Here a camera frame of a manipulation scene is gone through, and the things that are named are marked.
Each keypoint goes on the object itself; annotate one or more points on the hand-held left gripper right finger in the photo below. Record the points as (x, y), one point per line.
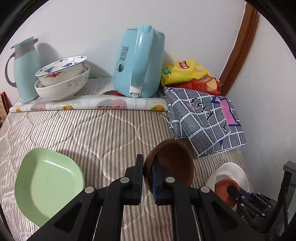
(155, 185)

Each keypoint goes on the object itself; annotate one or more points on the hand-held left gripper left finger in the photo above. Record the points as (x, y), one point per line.
(139, 178)

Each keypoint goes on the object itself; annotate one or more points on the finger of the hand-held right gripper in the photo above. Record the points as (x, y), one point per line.
(245, 194)
(233, 191)

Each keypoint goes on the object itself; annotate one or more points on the blue patterned white bowl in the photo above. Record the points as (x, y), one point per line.
(60, 70)

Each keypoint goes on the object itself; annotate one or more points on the brown framed box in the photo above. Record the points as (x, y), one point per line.
(2, 105)

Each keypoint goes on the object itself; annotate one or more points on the floral oilcloth mat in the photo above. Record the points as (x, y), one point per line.
(92, 104)

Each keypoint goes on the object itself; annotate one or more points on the small brown bowl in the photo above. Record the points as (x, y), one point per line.
(223, 190)
(175, 162)

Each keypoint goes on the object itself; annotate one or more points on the light blue thermos jug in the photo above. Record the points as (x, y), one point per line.
(25, 69)

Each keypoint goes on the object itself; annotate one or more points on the grey checked cloth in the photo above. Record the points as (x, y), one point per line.
(198, 115)

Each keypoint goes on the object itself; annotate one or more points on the wooden door frame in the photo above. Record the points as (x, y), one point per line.
(242, 46)

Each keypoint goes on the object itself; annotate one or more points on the white plate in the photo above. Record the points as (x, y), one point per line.
(229, 172)

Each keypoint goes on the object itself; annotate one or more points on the yellow chips bag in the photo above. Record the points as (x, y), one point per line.
(182, 71)

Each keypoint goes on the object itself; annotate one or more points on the large white bowl grey scrolls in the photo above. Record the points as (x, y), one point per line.
(62, 89)

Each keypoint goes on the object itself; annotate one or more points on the striped quilted table cover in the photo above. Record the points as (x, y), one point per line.
(104, 134)

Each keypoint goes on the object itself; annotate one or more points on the red chips bag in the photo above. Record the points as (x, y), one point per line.
(203, 87)

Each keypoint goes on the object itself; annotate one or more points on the light blue electric kettle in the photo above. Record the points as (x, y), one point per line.
(138, 64)

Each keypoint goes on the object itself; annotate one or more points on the green plastic plate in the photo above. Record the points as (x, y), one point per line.
(46, 185)

